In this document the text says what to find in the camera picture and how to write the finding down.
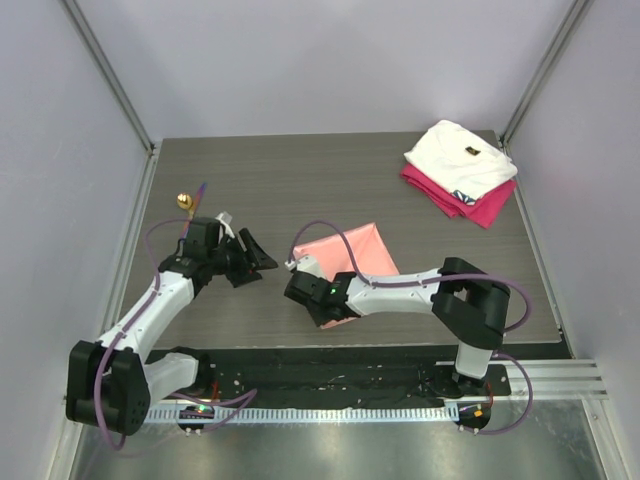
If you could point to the gold spoon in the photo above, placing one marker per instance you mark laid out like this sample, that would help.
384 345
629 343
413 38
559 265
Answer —
186 203

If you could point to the white left wrist connector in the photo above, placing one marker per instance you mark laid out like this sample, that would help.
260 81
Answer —
225 219

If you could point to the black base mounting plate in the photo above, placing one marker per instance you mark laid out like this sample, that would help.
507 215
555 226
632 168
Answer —
335 378

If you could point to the magenta folded cloth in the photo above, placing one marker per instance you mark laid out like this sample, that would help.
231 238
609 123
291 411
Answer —
482 212

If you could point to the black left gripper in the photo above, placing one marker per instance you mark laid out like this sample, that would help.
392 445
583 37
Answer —
258 258

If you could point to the white slotted cable duct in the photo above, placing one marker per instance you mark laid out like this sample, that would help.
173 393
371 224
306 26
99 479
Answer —
189 414

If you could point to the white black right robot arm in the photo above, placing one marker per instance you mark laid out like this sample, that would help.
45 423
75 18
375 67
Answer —
469 303

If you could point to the grey left corner post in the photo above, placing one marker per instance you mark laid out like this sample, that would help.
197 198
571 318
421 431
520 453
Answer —
86 34

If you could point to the pink satin napkin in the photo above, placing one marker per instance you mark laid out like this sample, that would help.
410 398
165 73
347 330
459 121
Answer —
358 250

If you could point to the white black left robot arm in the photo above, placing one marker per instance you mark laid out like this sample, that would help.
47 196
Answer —
111 384

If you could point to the iridescent purple utensil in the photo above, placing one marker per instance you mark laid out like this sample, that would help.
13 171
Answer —
198 198

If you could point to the grey aluminium corner post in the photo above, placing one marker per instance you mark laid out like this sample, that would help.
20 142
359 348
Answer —
560 40

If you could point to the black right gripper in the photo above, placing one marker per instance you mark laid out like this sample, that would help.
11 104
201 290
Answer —
300 289

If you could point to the white wrist camera connector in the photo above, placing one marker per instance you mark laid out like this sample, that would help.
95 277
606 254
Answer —
306 264

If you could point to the aluminium front rail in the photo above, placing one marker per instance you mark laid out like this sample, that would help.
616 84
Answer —
570 379

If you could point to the white folded cloth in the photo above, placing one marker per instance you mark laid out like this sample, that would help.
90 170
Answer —
462 163

